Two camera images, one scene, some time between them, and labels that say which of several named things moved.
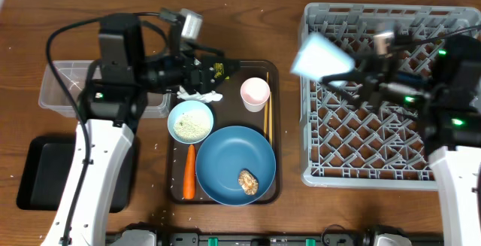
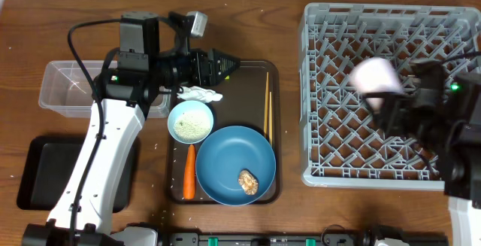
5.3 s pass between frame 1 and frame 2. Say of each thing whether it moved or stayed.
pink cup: moved
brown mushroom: stayed
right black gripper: moved
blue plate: stayed
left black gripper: stayed
